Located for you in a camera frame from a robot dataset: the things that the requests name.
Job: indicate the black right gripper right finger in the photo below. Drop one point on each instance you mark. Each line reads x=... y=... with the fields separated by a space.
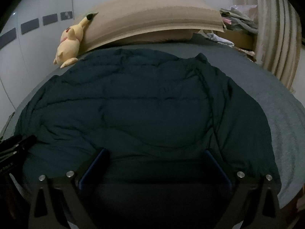
x=235 y=198

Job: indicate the yellow Pikachu plush toy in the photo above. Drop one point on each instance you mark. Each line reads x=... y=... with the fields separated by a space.
x=67 y=51

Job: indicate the beige padded headboard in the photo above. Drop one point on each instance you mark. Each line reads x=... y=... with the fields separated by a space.
x=120 y=19

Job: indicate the wooden bedside cabinet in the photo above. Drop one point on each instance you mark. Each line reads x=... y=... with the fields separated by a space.
x=243 y=41

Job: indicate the pile of folded clothes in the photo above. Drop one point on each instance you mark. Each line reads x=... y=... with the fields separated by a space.
x=235 y=20

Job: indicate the dark navy puffer jacket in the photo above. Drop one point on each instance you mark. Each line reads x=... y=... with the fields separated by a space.
x=144 y=106

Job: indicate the beige pleated curtain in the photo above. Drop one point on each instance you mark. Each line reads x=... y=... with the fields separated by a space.
x=278 y=42

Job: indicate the grey-blue bed sheet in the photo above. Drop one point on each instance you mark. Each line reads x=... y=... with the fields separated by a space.
x=285 y=114

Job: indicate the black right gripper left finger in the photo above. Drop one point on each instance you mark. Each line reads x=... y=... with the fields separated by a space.
x=60 y=199

